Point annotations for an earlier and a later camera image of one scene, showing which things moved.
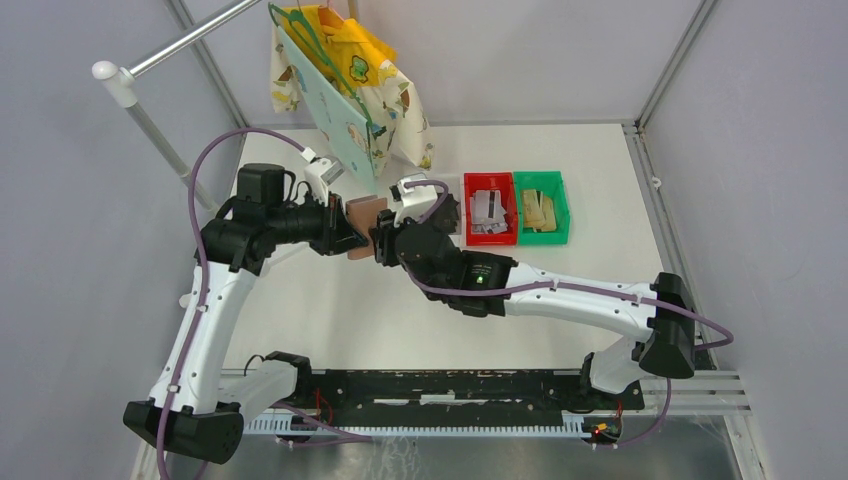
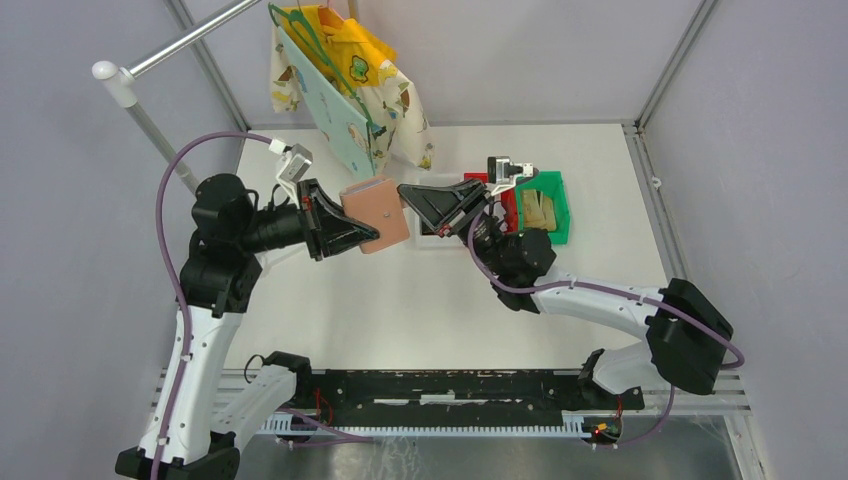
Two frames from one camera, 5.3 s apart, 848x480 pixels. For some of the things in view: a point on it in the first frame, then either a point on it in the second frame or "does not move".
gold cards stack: [539, 216] does not move
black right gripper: [384, 238] → [438, 206]
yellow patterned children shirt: [367, 69] does not move
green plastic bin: [551, 184] does not move
